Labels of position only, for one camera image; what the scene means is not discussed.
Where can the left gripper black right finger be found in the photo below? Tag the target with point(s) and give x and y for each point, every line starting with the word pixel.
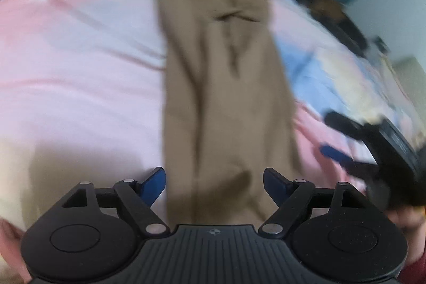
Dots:
pixel 334 232

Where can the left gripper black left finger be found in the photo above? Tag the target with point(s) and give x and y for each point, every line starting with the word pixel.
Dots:
pixel 92 233

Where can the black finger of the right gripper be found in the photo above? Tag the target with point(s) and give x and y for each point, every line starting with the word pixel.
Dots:
pixel 349 127
pixel 362 170

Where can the tan brown trousers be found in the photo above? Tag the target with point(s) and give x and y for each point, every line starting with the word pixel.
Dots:
pixel 228 111

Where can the person right hand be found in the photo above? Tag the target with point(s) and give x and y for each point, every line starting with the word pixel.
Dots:
pixel 411 221

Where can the pastel rainbow bed sheet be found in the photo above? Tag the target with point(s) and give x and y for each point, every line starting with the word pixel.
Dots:
pixel 83 96

